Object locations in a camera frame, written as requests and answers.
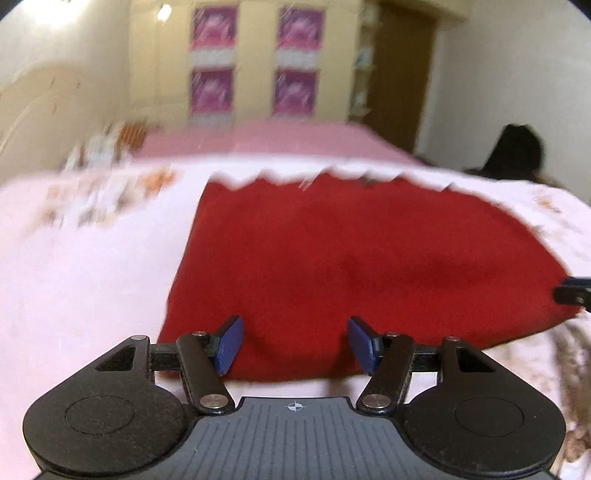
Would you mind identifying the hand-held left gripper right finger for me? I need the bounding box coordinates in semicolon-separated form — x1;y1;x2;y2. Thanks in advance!
348;316;497;414

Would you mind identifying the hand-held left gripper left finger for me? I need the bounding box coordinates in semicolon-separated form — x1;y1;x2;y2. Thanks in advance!
95;315;244;414

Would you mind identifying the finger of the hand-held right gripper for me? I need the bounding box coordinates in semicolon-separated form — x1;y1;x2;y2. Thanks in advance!
554;276;591;310

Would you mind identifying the red embellished sweater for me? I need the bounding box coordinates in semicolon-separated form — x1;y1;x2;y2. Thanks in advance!
159;170;580;381

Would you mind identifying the white floral blanket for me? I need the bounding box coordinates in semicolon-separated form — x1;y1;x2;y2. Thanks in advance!
0;154;591;480

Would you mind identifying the black bag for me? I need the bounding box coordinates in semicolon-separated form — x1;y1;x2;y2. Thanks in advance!
466;124;546;183

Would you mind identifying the pink bed sheet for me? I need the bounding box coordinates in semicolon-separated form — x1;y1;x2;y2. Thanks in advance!
134;121;416;167

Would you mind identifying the orange striped pillow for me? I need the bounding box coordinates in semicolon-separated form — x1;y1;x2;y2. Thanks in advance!
117;122;160;151

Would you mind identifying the floral pillow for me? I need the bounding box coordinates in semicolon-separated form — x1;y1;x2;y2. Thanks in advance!
60;134;125;175

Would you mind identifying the brown wooden door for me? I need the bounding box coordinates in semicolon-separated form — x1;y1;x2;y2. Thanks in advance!
365;4;437;153

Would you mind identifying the cream open shelf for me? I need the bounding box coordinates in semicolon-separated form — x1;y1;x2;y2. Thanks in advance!
348;4;380;125

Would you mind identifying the cream wardrobe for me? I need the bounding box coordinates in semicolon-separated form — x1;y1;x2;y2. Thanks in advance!
127;0;370;127

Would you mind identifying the cream round headboard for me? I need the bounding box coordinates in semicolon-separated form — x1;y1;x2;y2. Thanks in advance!
0;62;134;164

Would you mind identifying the purple wall poster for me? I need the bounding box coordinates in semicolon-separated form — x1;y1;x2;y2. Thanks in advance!
277;7;325;68
190;68;235;123
190;7;238;70
272;69;319;118

